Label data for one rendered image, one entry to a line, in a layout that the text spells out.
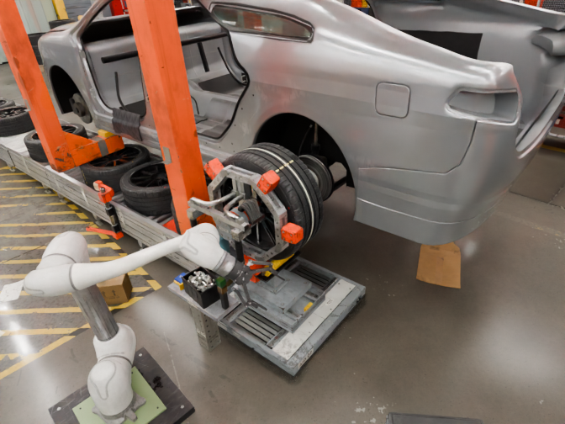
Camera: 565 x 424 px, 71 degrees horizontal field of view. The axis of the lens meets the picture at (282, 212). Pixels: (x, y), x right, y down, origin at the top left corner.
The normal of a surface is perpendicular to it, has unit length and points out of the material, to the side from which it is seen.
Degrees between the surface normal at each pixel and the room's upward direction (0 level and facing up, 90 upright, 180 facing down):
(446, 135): 90
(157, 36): 90
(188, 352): 0
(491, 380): 0
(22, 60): 90
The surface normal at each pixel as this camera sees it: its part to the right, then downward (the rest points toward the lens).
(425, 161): -0.62, 0.45
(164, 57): 0.77, 0.30
